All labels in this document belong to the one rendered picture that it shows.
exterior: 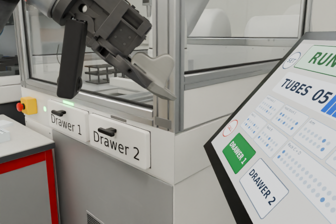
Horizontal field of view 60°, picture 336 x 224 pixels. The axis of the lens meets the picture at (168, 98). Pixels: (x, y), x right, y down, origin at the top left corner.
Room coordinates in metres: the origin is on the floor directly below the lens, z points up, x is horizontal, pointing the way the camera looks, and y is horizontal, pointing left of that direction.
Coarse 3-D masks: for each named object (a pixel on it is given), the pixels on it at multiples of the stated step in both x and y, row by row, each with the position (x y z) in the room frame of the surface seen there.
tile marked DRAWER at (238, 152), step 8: (240, 136) 0.48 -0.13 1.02; (232, 144) 0.48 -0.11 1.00; (240, 144) 0.46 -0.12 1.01; (248, 144) 0.44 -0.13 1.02; (224, 152) 0.48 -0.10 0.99; (232, 152) 0.46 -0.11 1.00; (240, 152) 0.44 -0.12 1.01; (248, 152) 0.42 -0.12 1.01; (256, 152) 0.40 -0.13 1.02; (232, 160) 0.44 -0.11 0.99; (240, 160) 0.42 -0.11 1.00; (248, 160) 0.40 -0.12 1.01; (232, 168) 0.42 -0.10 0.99; (240, 168) 0.41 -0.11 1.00
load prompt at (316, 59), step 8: (312, 48) 0.51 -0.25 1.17; (320, 48) 0.49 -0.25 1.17; (328, 48) 0.47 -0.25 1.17; (304, 56) 0.51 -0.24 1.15; (312, 56) 0.49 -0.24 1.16; (320, 56) 0.47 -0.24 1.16; (328, 56) 0.45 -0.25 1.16; (296, 64) 0.51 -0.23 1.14; (304, 64) 0.49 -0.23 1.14; (312, 64) 0.47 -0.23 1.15; (320, 64) 0.45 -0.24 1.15; (328, 64) 0.43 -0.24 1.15; (320, 72) 0.43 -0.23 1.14; (328, 72) 0.41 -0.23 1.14
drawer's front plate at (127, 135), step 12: (96, 120) 0.93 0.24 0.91; (108, 120) 0.88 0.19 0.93; (120, 132) 0.84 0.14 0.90; (132, 132) 0.80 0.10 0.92; (144, 132) 0.77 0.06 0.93; (96, 144) 0.93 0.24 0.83; (108, 144) 0.88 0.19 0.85; (132, 144) 0.80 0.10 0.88; (144, 144) 0.76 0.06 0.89; (120, 156) 0.84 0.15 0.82; (132, 156) 0.80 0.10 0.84; (144, 156) 0.76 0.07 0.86; (144, 168) 0.76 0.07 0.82
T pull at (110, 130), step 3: (99, 129) 0.85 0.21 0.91; (102, 129) 0.84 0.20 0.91; (105, 129) 0.84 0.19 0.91; (108, 129) 0.84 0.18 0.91; (111, 129) 0.84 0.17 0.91; (114, 129) 0.85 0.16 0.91; (102, 132) 0.84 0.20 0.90; (105, 132) 0.83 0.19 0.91; (108, 132) 0.82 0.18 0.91; (111, 132) 0.81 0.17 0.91; (114, 132) 0.85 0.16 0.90; (108, 135) 0.82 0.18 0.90; (111, 135) 0.81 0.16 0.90
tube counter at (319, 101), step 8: (320, 88) 0.40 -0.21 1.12; (328, 88) 0.38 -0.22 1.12; (312, 96) 0.40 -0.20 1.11; (320, 96) 0.39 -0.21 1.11; (328, 96) 0.37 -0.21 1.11; (304, 104) 0.40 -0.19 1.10; (312, 104) 0.39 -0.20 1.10; (320, 104) 0.37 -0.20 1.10; (328, 104) 0.36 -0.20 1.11; (320, 112) 0.36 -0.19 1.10; (328, 112) 0.35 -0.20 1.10
